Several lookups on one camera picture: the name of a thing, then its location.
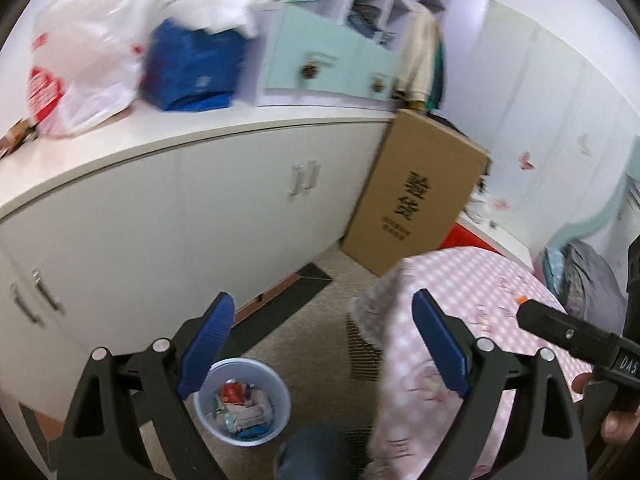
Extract trash pile inside bin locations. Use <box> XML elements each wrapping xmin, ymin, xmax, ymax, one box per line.
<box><xmin>214</xmin><ymin>380</ymin><xmax>274</xmax><ymax>441</ymax></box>

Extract light blue trash bin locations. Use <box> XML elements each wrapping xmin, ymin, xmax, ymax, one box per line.
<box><xmin>193</xmin><ymin>358</ymin><xmax>292</xmax><ymax>448</ymax></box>

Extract right hand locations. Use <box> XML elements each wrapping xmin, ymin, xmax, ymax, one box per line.
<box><xmin>572</xmin><ymin>373</ymin><xmax>639</xmax><ymax>446</ymax></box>

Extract grey clothes on bed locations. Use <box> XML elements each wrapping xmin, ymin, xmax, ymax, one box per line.
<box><xmin>559</xmin><ymin>240</ymin><xmax>627</xmax><ymax>334</ymax></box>

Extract pink checkered tablecloth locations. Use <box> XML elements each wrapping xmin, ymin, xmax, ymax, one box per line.
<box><xmin>349</xmin><ymin>247</ymin><xmax>588</xmax><ymax>479</ymax></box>

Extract teal bed sheet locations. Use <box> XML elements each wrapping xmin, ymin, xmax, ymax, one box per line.
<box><xmin>541</xmin><ymin>247</ymin><xmax>565</xmax><ymax>297</ymax></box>

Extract white low cabinet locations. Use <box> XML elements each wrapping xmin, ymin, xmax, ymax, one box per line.
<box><xmin>1</xmin><ymin>104</ymin><xmax>392</xmax><ymax>419</ymax></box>

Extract striped brown table skirt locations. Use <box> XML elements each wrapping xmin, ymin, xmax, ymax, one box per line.
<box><xmin>346</xmin><ymin>315</ymin><xmax>382</xmax><ymax>382</ymax></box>

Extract blue jeans leg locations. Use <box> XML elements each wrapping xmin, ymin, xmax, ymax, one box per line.
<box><xmin>273</xmin><ymin>426</ymin><xmax>357</xmax><ymax>480</ymax></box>

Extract red storage box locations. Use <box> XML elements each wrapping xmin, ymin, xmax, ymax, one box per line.
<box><xmin>439</xmin><ymin>212</ymin><xmax>534</xmax><ymax>273</ymax></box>

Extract black floor mat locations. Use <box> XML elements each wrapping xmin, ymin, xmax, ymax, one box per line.
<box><xmin>220</xmin><ymin>263</ymin><xmax>333</xmax><ymax>359</ymax></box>

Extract white plastic bag on box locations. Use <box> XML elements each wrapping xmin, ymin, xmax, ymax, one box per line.
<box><xmin>464</xmin><ymin>186</ymin><xmax>491</xmax><ymax>223</ymax></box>

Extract small brown item on cabinet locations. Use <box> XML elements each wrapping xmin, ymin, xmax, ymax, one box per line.
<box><xmin>0</xmin><ymin>119</ymin><xmax>38</xmax><ymax>158</ymax></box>

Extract brown cardboard box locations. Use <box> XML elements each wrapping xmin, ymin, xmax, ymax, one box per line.
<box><xmin>342</xmin><ymin>110</ymin><xmax>490</xmax><ymax>276</ymax></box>

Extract blue fabric bag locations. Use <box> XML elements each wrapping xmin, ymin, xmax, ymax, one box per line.
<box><xmin>140</xmin><ymin>20</ymin><xmax>248</xmax><ymax>112</ymax></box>

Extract white red plastic bag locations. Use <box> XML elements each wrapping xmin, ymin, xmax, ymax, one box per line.
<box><xmin>27</xmin><ymin>0</ymin><xmax>149</xmax><ymax>139</ymax></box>

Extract hanging clothes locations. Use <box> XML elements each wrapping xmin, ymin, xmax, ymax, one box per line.
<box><xmin>396</xmin><ymin>3</ymin><xmax>445</xmax><ymax>115</ymax></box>

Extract teal drawer storage unit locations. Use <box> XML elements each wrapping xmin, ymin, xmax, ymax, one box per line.
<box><xmin>235</xmin><ymin>3</ymin><xmax>399</xmax><ymax>110</ymax></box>

